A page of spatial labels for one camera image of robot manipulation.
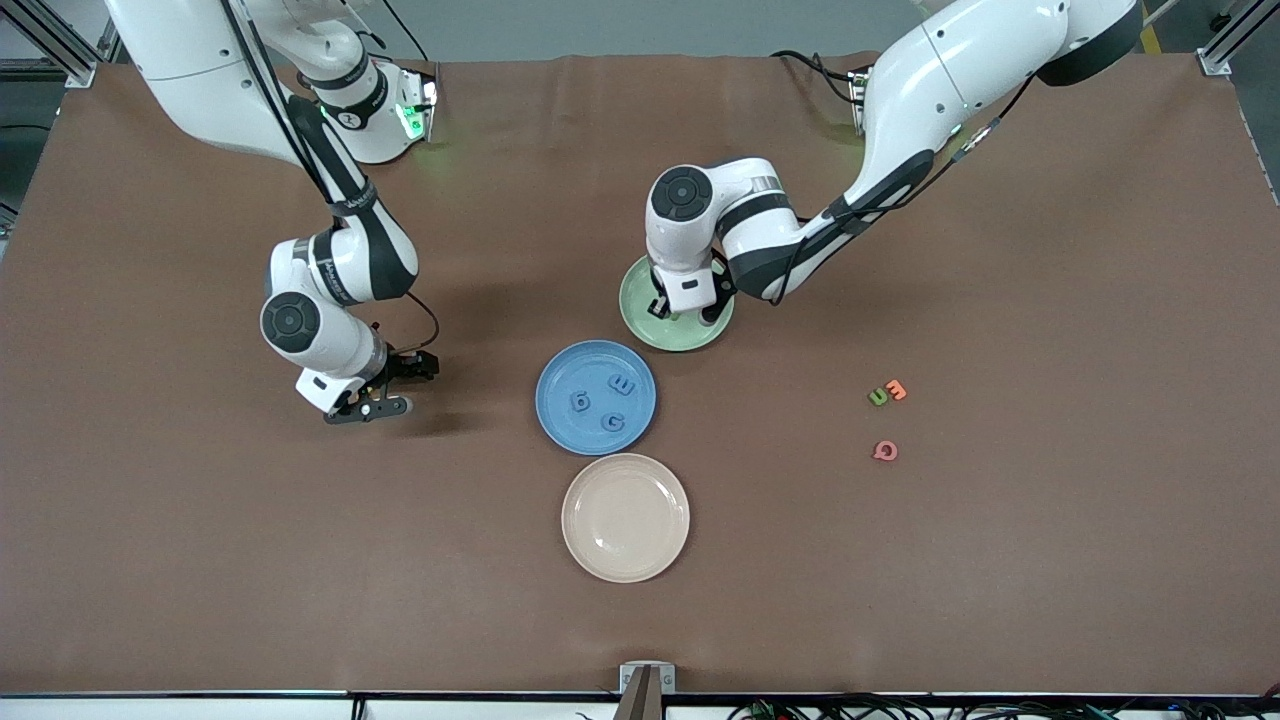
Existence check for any black cable bundle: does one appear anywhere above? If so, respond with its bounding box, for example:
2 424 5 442
725 692 1280 720

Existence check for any black arm base cable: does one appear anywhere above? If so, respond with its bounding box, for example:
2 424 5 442
770 48 859 106

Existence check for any white table edge rail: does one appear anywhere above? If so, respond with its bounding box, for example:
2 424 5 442
0 693 1280 720

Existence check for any aluminium frame post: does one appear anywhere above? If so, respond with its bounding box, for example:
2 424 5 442
1197 0 1263 77
0 0 98 89

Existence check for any green plate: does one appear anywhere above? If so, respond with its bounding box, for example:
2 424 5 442
618 255 736 353

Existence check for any blue plate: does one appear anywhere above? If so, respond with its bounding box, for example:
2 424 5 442
535 340 658 457

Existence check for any grey metal mount bracket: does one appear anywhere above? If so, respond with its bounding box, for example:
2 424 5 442
612 661 678 720

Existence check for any beige plate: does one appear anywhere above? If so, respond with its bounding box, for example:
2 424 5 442
560 453 691 584

